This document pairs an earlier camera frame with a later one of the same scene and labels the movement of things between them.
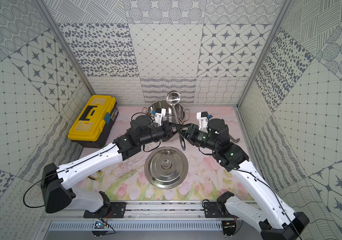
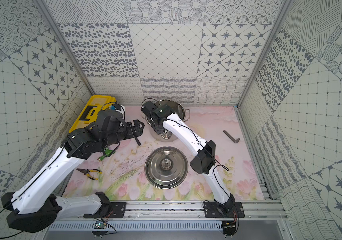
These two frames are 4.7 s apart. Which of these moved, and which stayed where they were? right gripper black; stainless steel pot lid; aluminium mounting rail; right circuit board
Moved: right gripper black
Stayed: stainless steel pot lid; aluminium mounting rail; right circuit board
